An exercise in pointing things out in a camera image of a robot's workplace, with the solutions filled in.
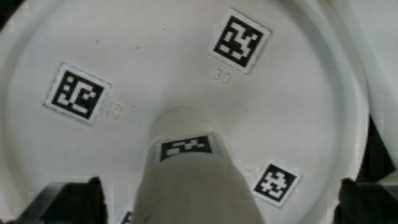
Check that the white round table top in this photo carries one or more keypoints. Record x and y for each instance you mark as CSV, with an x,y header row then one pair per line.
x,y
108,60

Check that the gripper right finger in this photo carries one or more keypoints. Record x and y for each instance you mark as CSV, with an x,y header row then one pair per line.
x,y
368,203

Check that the white cylindrical table leg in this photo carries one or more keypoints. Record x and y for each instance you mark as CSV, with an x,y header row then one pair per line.
x,y
193,191

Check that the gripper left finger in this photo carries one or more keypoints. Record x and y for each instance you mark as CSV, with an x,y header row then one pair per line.
x,y
67,204

